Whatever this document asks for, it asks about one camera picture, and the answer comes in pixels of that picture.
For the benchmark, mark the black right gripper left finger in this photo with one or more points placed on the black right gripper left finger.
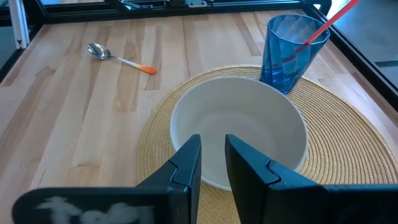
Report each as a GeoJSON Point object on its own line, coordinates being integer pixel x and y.
{"type": "Point", "coordinates": [180, 177]}

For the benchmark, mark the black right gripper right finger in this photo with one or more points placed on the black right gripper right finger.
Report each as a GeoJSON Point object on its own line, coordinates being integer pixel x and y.
{"type": "Point", "coordinates": [255, 186]}

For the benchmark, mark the white bowl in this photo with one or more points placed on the white bowl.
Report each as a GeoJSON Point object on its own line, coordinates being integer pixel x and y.
{"type": "Point", "coordinates": [242, 118]}

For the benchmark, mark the blue faceted plastic cup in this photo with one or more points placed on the blue faceted plastic cup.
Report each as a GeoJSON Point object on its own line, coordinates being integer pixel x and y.
{"type": "Point", "coordinates": [280, 71]}

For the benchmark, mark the red plastic straw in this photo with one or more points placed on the red plastic straw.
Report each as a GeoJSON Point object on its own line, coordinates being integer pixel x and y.
{"type": "Point", "coordinates": [329, 23]}

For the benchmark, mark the round woven straw placemat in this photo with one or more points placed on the round woven straw placemat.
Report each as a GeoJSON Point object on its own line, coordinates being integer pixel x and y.
{"type": "Point", "coordinates": [342, 149]}

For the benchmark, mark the white aluminium post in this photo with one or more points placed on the white aluminium post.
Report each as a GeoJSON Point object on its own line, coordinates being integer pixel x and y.
{"type": "Point", "coordinates": [19, 25]}

